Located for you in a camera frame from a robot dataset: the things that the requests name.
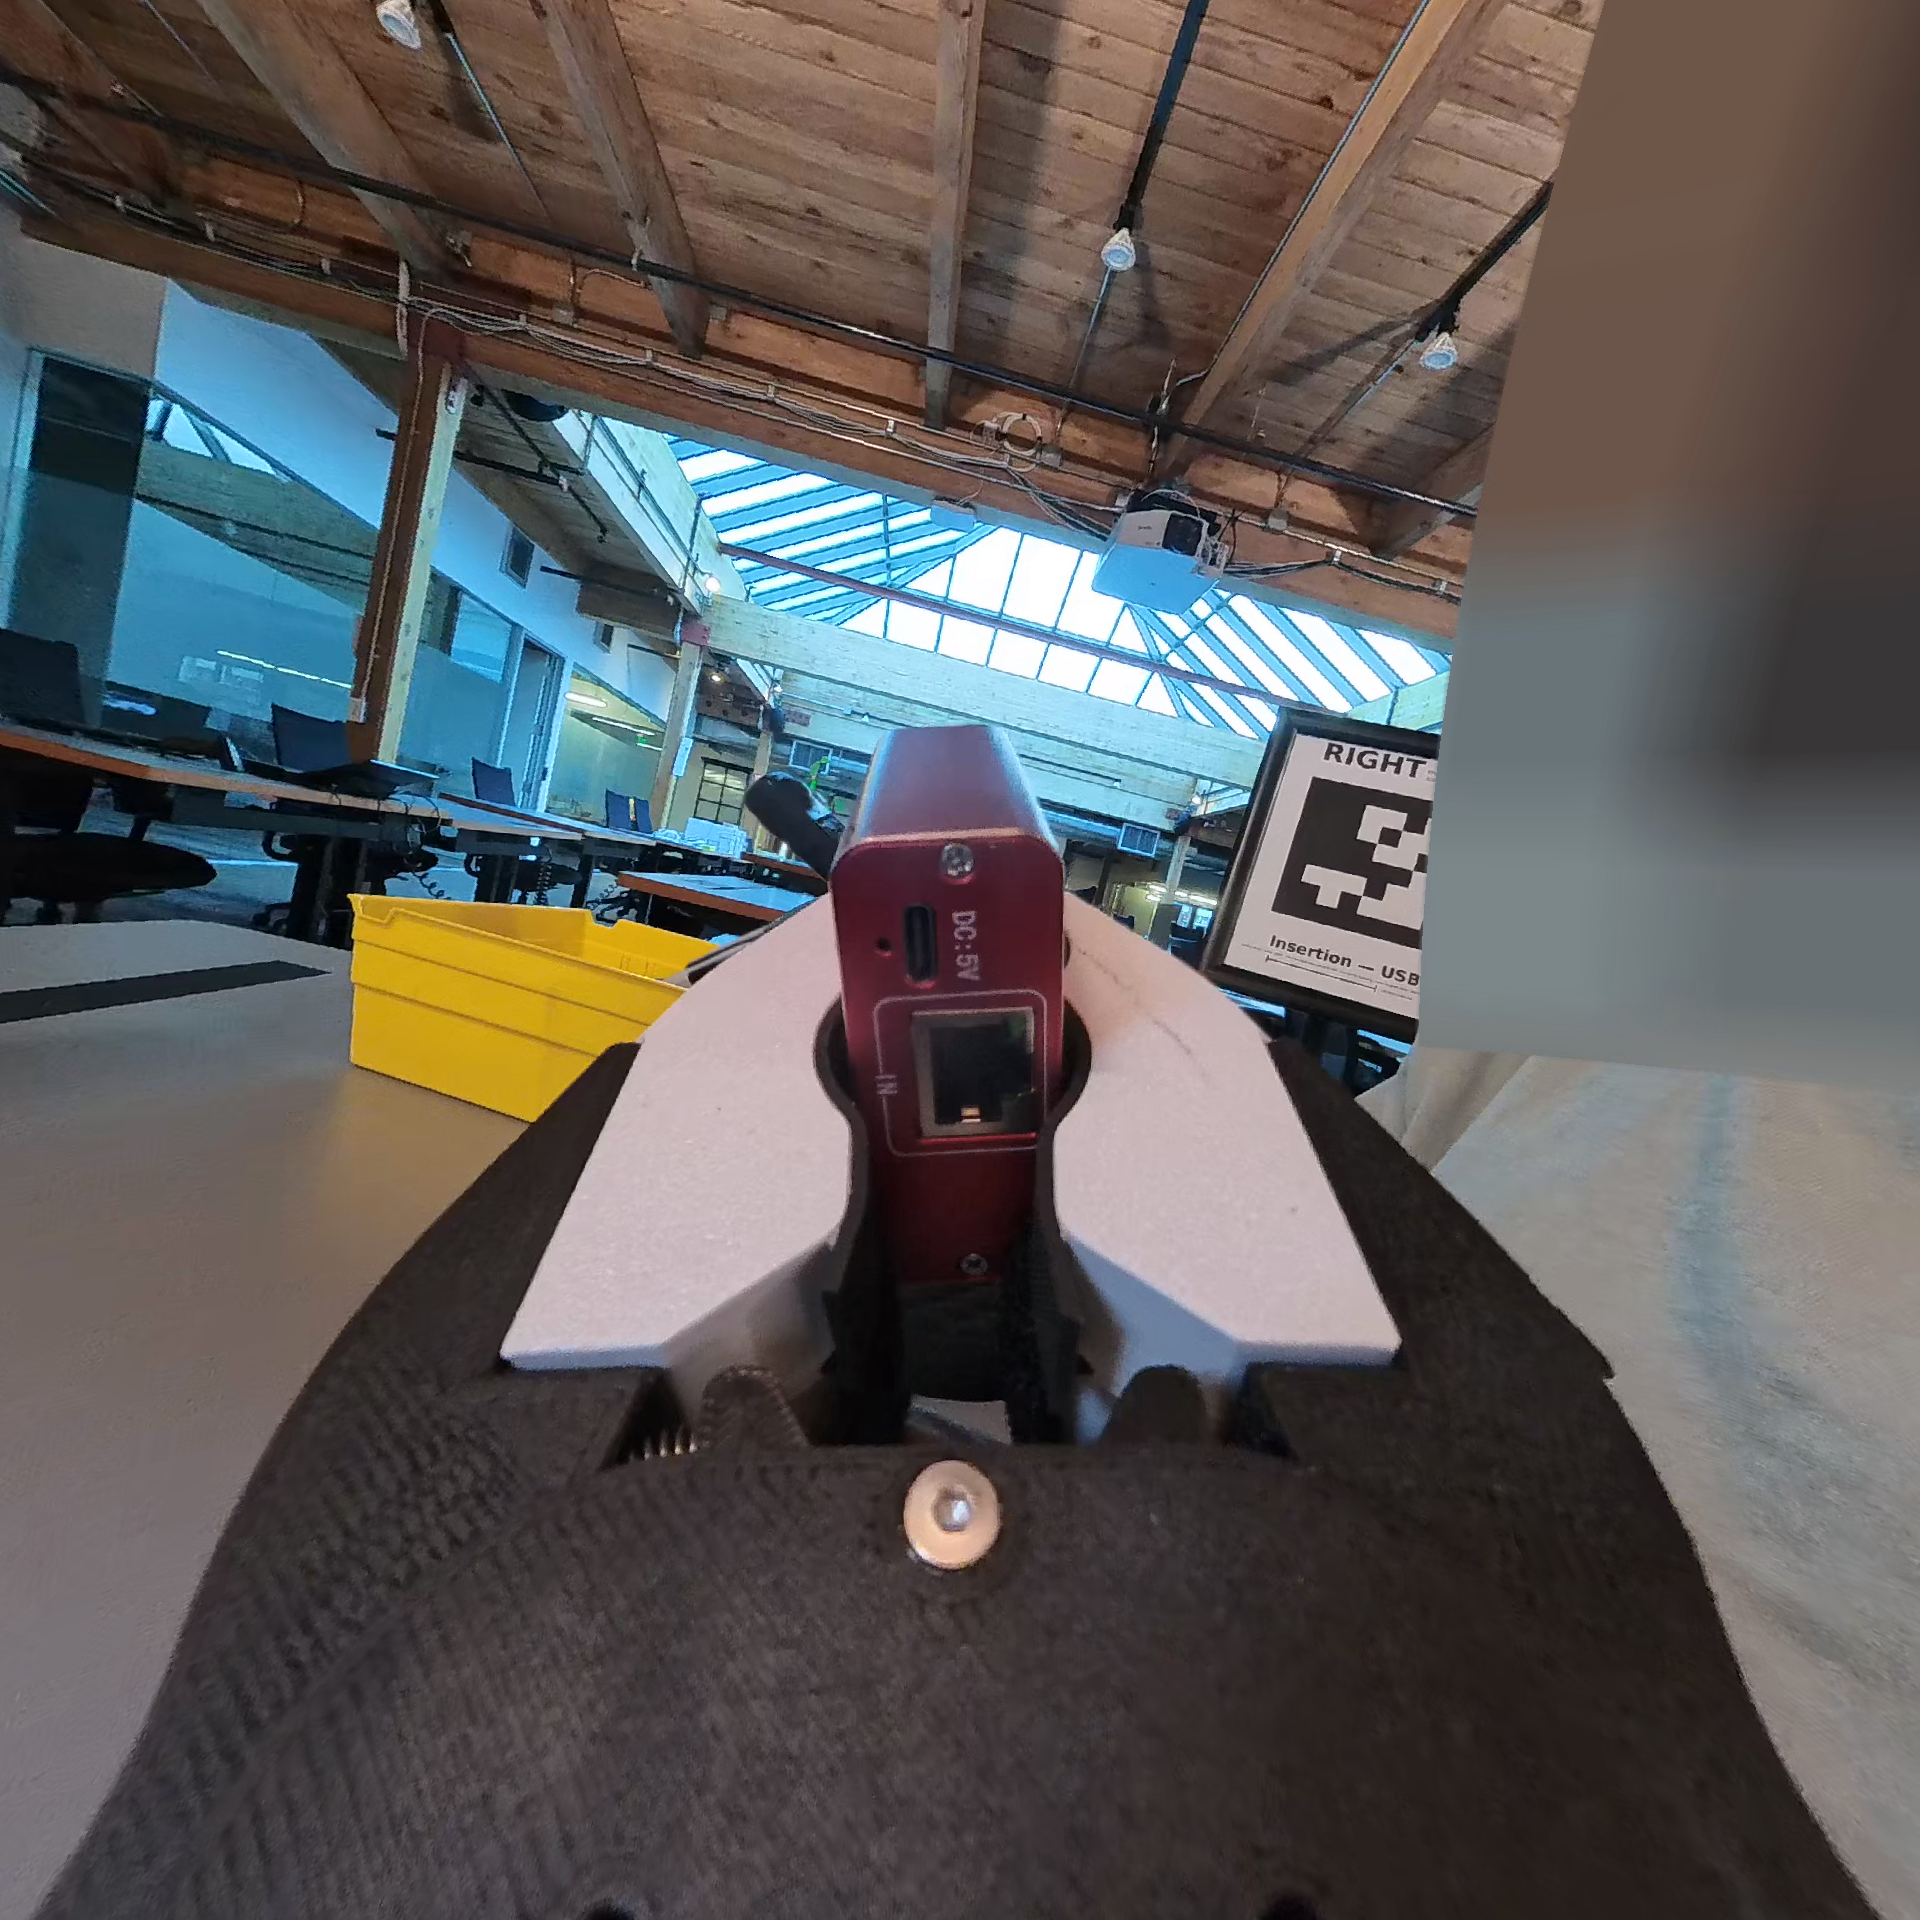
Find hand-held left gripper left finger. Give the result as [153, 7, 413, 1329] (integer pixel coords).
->
[498, 902, 859, 1409]

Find wooden office desks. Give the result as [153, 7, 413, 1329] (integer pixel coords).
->
[0, 626, 834, 935]

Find black cable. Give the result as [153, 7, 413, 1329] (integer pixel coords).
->
[742, 767, 846, 881]

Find person's pale grey sweatshirt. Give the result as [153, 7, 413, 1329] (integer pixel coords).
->
[1357, 1043, 1920, 1920]

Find yellow plastic bin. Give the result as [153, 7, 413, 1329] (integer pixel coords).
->
[345, 891, 725, 1124]

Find red metal adapter box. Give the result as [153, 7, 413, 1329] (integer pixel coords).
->
[827, 725, 1070, 1291]

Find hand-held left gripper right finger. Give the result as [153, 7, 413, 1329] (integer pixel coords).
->
[1048, 897, 1409, 1430]

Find black framed tag sign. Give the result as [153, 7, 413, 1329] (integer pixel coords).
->
[1201, 702, 1445, 1041]

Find wooden post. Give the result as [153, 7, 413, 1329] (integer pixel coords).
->
[345, 347, 470, 764]

